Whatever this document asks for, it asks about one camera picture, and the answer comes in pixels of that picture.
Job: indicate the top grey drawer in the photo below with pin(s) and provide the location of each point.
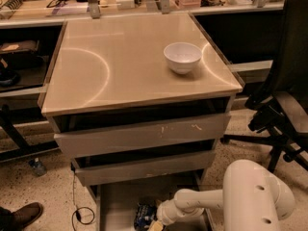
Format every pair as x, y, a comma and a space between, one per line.
142, 135

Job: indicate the black table leg stand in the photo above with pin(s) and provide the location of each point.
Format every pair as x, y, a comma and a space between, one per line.
7, 119

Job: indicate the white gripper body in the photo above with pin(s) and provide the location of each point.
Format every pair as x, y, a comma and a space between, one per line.
165, 212

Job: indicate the brown shoe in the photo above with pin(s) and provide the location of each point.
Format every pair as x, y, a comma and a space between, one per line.
21, 218

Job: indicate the blue chip bag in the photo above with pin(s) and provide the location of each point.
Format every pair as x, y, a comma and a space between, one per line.
145, 215

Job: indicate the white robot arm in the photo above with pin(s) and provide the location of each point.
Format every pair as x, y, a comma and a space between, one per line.
251, 198

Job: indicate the plastic water bottle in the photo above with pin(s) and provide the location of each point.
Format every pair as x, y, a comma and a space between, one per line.
37, 166

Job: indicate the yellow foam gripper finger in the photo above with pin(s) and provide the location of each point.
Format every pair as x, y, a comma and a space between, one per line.
156, 226

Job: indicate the bottom open drawer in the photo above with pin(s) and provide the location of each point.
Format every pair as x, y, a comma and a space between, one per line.
119, 201

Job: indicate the grey drawer cabinet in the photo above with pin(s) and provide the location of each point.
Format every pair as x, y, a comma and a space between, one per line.
112, 72

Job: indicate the middle grey drawer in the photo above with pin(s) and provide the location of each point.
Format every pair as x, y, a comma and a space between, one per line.
90, 176

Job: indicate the white bowl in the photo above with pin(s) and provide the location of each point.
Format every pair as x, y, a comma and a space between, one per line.
182, 57

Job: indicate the black office chair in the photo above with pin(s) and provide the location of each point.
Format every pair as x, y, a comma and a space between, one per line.
281, 102

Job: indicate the grey drawer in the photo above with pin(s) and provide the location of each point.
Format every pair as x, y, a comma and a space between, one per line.
142, 135
90, 176

